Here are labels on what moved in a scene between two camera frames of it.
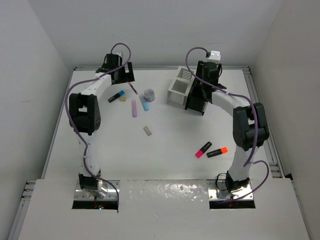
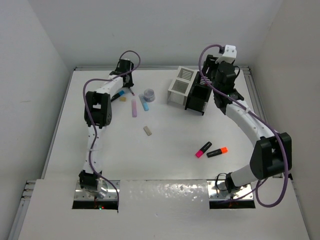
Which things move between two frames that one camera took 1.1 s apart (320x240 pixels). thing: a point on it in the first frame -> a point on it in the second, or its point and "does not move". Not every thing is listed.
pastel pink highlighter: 134,107 does not move
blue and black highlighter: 121,92 does not move
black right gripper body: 200,70 -> 210,63
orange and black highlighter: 222,150 does not move
